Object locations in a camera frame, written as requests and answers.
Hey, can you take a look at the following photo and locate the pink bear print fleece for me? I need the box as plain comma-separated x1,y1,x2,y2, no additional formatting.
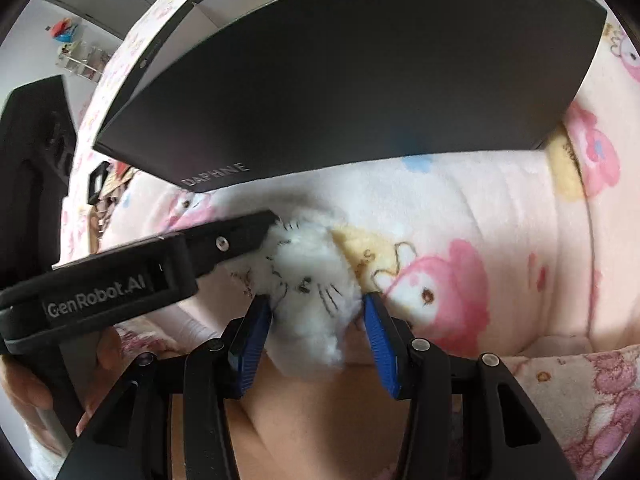
112,320,640,480

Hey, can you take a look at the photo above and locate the clear storage rack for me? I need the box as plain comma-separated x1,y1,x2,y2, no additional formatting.
55,40,108,81

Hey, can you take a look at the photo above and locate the pink printed blanket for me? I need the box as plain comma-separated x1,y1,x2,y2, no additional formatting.
60,0,640,368

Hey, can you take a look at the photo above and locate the black cardboard box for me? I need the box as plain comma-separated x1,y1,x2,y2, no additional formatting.
92,0,608,193

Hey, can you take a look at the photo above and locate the person's left hand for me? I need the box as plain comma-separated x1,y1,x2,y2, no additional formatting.
0,327,123,423

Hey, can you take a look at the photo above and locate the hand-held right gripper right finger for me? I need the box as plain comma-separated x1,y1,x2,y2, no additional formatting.
363,294,576,480

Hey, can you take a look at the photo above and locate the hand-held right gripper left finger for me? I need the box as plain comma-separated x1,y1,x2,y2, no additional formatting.
65,295,274,480

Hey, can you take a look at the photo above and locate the white fluffy plush toy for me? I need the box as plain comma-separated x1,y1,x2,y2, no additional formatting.
227,210,363,373

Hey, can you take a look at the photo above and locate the small black frame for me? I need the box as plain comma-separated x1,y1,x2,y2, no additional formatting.
87,160,111,206

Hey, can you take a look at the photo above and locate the person's left forearm white sleeve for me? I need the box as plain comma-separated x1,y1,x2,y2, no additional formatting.
17,410,68,466

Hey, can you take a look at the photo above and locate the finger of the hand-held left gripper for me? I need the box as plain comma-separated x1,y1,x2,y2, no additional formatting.
160,210,282,281

